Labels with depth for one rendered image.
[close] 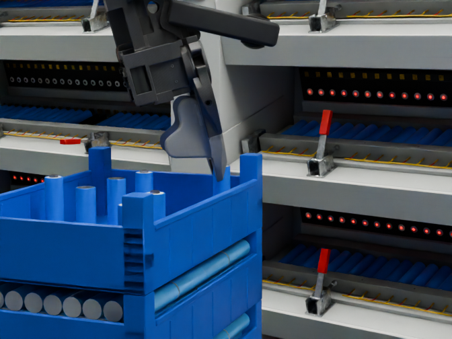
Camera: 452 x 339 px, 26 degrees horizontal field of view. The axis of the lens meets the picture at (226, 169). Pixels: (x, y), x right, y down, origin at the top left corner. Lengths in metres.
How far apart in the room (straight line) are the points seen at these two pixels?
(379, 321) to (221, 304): 0.45
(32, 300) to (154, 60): 0.27
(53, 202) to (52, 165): 0.72
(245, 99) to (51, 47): 0.37
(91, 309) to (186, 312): 0.09
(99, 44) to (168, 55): 0.63
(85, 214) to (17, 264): 0.09
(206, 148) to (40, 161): 0.75
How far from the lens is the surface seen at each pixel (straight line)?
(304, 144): 1.44
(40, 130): 1.77
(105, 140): 1.64
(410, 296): 1.39
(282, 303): 1.45
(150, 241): 0.79
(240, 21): 0.99
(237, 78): 1.47
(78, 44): 1.63
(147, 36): 0.99
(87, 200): 0.89
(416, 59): 1.28
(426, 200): 1.28
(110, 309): 0.82
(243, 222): 1.00
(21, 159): 1.75
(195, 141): 0.99
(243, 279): 1.01
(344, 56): 1.32
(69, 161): 1.66
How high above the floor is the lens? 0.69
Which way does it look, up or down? 8 degrees down
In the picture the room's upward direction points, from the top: straight up
